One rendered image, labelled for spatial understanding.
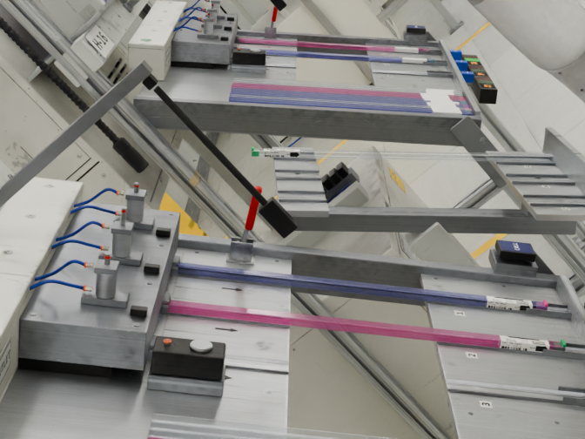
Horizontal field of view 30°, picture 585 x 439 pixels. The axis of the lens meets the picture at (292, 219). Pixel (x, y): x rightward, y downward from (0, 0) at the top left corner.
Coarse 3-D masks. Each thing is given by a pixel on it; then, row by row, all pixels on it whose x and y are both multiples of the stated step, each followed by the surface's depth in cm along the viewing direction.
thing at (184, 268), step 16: (192, 272) 142; (208, 272) 142; (224, 272) 142; (240, 272) 142; (256, 272) 143; (320, 288) 143; (336, 288) 143; (352, 288) 143; (368, 288) 143; (384, 288) 143; (400, 288) 143; (416, 288) 144; (464, 304) 143; (480, 304) 143
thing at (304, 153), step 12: (252, 156) 180; (300, 156) 181; (312, 156) 181; (324, 156) 181; (336, 156) 181; (348, 156) 181; (360, 156) 181; (372, 156) 181; (384, 156) 181; (396, 156) 182; (408, 156) 182; (420, 156) 182; (432, 156) 182; (444, 156) 182; (456, 156) 182; (468, 156) 182; (480, 156) 182; (492, 156) 182; (504, 156) 182; (516, 156) 183; (528, 156) 183; (540, 156) 183; (552, 156) 183
